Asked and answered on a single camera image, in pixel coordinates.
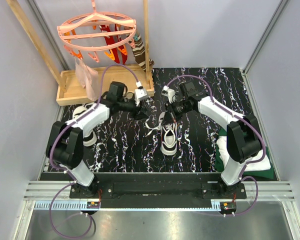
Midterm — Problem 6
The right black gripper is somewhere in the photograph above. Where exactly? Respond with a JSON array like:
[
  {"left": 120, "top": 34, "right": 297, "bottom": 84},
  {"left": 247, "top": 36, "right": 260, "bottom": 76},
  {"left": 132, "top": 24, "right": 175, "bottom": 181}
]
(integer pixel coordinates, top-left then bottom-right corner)
[{"left": 161, "top": 99, "right": 192, "bottom": 127}]

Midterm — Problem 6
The white sneaker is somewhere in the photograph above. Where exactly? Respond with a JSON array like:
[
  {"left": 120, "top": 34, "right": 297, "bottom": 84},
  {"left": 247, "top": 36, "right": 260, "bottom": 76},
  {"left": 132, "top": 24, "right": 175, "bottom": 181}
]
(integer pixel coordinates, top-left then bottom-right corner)
[
  {"left": 158, "top": 112, "right": 178, "bottom": 156},
  {"left": 71, "top": 104, "right": 98, "bottom": 147}
]

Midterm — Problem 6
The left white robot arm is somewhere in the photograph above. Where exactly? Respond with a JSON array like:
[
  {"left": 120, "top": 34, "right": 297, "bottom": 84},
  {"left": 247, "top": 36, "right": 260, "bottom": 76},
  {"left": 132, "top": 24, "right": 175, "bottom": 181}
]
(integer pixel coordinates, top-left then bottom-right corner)
[{"left": 45, "top": 81, "right": 149, "bottom": 198}]

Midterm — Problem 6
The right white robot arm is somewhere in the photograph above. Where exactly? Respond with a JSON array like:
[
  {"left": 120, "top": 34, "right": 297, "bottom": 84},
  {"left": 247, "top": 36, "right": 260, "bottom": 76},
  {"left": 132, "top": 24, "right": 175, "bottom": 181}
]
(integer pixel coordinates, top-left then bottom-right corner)
[{"left": 161, "top": 81, "right": 271, "bottom": 199}]

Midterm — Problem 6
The wooden tray rack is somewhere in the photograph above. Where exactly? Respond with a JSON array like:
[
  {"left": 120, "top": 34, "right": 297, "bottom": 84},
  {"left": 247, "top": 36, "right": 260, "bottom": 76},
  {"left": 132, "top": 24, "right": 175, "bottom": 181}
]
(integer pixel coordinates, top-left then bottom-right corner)
[{"left": 7, "top": 0, "right": 155, "bottom": 106}]

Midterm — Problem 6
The black marble mat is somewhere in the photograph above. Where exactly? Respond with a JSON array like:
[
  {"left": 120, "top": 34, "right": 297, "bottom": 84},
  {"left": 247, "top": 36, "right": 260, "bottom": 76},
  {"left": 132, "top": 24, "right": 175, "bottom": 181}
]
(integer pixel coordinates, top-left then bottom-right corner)
[{"left": 83, "top": 67, "right": 253, "bottom": 173}]

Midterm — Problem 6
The red sock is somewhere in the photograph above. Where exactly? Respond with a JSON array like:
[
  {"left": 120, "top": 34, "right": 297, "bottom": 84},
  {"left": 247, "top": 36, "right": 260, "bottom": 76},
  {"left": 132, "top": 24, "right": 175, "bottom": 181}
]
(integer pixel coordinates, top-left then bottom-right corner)
[
  {"left": 99, "top": 25, "right": 120, "bottom": 64},
  {"left": 114, "top": 24, "right": 128, "bottom": 65}
]

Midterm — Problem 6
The brown striped sock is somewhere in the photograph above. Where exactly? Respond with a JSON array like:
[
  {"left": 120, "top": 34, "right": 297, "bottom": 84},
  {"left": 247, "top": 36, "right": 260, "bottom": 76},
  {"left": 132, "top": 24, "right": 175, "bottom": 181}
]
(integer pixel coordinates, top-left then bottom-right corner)
[{"left": 132, "top": 32, "right": 146, "bottom": 72}]

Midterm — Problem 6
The translucent plastic bag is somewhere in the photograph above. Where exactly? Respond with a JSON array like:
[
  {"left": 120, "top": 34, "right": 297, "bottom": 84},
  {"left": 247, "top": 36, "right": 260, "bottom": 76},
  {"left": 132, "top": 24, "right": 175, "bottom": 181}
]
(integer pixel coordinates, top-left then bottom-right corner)
[{"left": 75, "top": 58, "right": 102, "bottom": 101}]

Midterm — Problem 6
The pink round clip hanger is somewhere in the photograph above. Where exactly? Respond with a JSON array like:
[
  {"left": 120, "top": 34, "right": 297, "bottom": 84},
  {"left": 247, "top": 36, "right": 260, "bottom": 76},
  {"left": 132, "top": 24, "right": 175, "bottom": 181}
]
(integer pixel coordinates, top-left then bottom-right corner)
[{"left": 57, "top": 0, "right": 137, "bottom": 64}]

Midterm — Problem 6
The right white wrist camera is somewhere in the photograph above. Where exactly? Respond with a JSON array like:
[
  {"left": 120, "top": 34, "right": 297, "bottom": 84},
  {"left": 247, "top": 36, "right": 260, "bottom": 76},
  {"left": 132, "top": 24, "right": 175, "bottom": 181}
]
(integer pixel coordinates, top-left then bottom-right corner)
[{"left": 161, "top": 85, "right": 175, "bottom": 104}]

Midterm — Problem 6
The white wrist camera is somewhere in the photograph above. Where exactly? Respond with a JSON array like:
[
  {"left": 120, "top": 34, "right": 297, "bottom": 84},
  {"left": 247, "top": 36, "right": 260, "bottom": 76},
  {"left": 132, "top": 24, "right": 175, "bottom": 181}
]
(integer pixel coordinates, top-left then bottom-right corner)
[
  {"left": 161, "top": 85, "right": 175, "bottom": 104},
  {"left": 134, "top": 86, "right": 149, "bottom": 106}
]

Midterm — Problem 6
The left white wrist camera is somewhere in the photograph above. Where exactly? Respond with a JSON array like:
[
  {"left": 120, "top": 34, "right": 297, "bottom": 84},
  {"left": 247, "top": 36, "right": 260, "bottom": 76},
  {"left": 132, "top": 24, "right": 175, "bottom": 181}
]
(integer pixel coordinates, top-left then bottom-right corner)
[{"left": 134, "top": 86, "right": 149, "bottom": 106}]

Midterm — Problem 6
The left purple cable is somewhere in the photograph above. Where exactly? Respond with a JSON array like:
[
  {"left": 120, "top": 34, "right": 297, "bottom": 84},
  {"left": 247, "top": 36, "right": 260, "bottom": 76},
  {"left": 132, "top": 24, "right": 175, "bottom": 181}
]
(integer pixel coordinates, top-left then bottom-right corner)
[{"left": 48, "top": 64, "right": 143, "bottom": 238}]

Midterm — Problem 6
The purple cable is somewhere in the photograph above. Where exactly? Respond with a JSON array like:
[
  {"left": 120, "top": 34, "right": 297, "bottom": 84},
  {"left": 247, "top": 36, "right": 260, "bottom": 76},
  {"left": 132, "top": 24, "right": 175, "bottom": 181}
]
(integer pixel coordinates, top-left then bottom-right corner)
[
  {"left": 48, "top": 64, "right": 143, "bottom": 238},
  {"left": 164, "top": 74, "right": 268, "bottom": 217}
]

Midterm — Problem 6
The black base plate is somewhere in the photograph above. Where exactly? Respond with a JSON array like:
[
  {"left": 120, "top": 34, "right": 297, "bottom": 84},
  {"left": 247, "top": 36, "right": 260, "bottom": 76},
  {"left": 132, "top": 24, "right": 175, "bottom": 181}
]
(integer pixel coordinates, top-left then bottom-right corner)
[{"left": 69, "top": 181, "right": 247, "bottom": 210}]

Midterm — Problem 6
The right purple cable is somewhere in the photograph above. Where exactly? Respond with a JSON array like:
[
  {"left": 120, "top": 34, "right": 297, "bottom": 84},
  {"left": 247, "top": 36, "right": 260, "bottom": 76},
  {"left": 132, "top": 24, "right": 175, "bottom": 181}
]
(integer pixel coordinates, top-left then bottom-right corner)
[{"left": 164, "top": 74, "right": 268, "bottom": 217}]

